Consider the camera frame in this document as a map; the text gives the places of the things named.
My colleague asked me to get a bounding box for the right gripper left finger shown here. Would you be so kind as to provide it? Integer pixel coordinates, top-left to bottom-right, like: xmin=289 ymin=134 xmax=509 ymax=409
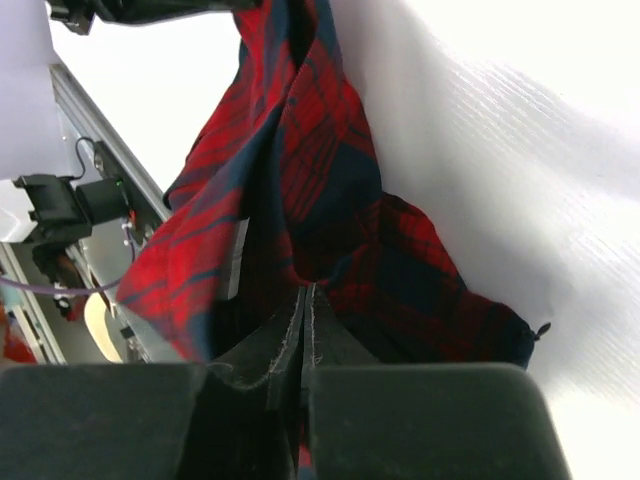
xmin=199 ymin=287 xmax=306 ymax=479

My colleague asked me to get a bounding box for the red plaid skirt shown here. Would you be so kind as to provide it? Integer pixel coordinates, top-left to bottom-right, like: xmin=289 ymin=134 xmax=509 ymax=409
xmin=117 ymin=1 xmax=538 ymax=367

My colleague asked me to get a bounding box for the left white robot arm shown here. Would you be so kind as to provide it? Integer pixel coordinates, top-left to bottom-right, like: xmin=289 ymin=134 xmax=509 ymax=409
xmin=1 ymin=0 xmax=254 ymax=283

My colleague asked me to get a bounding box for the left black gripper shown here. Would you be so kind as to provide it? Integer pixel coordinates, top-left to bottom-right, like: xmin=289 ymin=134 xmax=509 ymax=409
xmin=47 ymin=0 xmax=260 ymax=35

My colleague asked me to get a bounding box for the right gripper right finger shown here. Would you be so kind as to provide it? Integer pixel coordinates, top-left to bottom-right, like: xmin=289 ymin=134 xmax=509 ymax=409
xmin=301 ymin=284 xmax=390 ymax=479

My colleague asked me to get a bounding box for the aluminium rail frame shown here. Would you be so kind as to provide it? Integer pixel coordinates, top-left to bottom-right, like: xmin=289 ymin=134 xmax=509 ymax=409
xmin=1 ymin=63 xmax=179 ymax=364

